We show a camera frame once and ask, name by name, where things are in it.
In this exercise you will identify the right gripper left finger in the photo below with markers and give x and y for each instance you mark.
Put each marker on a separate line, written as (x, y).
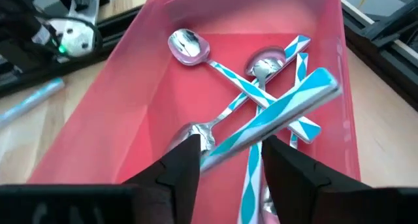
(147, 201)

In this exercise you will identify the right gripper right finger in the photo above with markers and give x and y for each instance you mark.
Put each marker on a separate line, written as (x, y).
(310, 198)

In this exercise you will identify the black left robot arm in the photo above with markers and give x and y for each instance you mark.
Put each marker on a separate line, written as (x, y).
(16, 38)

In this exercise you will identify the red translucent plastic bin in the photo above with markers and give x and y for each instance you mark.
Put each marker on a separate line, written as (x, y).
(114, 103)

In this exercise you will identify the silver aluminium bracket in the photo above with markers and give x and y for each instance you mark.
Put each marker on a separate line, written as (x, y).
(76, 38)

